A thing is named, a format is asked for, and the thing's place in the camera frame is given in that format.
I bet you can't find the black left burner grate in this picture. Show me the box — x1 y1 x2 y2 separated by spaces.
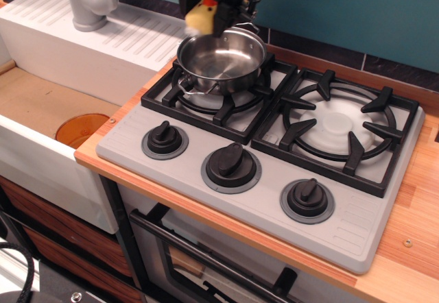
141 53 298 145

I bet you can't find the white toy sink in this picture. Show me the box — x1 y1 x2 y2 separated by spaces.
1 0 185 234

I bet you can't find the orange plastic plate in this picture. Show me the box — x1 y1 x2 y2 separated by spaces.
55 113 109 149

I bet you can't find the black middle stove knob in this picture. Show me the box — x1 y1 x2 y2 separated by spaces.
201 143 262 195

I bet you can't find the black left stove knob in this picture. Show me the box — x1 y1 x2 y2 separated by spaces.
141 121 189 160

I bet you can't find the black right burner grate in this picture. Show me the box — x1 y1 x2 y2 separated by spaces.
251 69 425 198

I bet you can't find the oven door with black handle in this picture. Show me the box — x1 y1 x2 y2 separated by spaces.
128 202 344 303

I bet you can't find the stainless steel pan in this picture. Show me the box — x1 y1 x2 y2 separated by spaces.
177 27 267 96

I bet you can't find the black braided cable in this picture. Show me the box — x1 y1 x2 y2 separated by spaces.
0 241 36 303

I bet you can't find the yellow stuffed duck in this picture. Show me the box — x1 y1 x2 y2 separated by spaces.
185 0 217 36

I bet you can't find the black right stove knob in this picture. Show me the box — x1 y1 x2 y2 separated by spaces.
280 178 335 225

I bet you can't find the wooden drawer cabinet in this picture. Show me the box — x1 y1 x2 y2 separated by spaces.
1 178 142 302

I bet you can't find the black stove knob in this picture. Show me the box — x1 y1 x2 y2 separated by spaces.
280 178 335 225
201 143 262 195
141 121 189 160

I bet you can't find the grey toy faucet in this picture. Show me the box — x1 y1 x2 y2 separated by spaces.
69 0 118 32

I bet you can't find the black burner grate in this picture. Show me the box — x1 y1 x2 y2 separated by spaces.
141 53 298 145
251 69 425 198

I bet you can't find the grey toy stove top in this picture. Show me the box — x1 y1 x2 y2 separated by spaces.
95 37 426 276

